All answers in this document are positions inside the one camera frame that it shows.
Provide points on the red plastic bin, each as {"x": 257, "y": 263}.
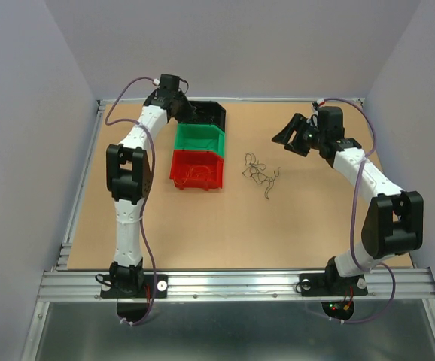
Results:
{"x": 197, "y": 169}

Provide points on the aluminium frame rail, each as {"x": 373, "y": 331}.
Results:
{"x": 227, "y": 286}

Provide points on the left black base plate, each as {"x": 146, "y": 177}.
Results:
{"x": 112, "y": 290}

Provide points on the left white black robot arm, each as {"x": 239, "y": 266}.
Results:
{"x": 130, "y": 168}

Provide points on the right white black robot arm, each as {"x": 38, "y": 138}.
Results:
{"x": 393, "y": 224}

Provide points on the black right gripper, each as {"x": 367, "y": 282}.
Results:
{"x": 296, "y": 123}

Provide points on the black plastic bin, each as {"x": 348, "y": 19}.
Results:
{"x": 207, "y": 113}

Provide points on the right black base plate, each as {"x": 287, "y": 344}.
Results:
{"x": 320, "y": 285}

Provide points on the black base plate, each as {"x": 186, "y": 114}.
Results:
{"x": 320, "y": 285}
{"x": 112, "y": 290}

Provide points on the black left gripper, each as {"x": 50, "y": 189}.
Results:
{"x": 188, "y": 108}

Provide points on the green plastic bin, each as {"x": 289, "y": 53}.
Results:
{"x": 200, "y": 138}

